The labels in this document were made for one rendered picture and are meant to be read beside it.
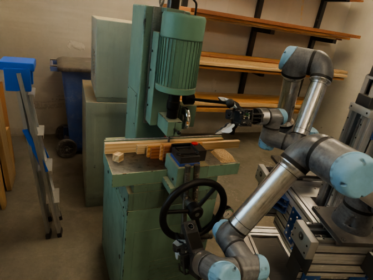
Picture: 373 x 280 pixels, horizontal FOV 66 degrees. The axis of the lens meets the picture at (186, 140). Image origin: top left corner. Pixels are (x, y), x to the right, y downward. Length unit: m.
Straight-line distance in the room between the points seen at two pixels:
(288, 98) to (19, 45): 2.75
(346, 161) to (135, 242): 0.95
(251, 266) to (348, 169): 0.37
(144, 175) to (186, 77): 0.43
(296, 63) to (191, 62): 0.51
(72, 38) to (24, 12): 0.48
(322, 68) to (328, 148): 0.62
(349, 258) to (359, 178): 0.63
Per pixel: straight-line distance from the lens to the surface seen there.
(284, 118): 1.35
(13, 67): 1.77
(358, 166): 0.82
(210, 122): 4.11
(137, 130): 1.47
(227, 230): 0.96
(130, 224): 1.32
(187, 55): 1.16
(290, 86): 1.51
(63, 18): 3.42
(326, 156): 0.85
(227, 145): 1.50
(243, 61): 3.53
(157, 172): 1.20
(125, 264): 1.48
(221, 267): 0.82
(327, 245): 1.32
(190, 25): 1.14
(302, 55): 1.44
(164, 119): 1.29
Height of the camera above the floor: 1.49
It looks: 23 degrees down
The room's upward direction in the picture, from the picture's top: 9 degrees clockwise
